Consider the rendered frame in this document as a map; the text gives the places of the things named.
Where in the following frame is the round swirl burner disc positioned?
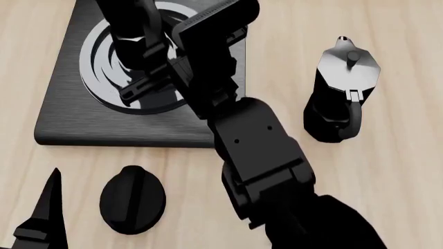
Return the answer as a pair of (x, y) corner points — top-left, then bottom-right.
(78, 0), (195, 116)

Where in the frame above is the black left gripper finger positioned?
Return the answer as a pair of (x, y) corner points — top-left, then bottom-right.
(12, 167), (69, 249)

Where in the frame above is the silver-lidded black moka pot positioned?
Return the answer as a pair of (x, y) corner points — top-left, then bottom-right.
(303, 35), (382, 144)

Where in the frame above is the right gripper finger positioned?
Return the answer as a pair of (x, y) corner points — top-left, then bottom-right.
(118, 71), (178, 108)
(142, 37), (178, 62)

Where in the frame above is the black round stove knob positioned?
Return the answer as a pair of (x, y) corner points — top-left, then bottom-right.
(99, 165), (168, 236)

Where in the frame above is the all-black moka pot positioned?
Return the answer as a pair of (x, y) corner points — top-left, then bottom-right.
(98, 0), (164, 75)

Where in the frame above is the black square stove plate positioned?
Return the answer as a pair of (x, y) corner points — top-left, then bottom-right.
(33, 0), (248, 149)

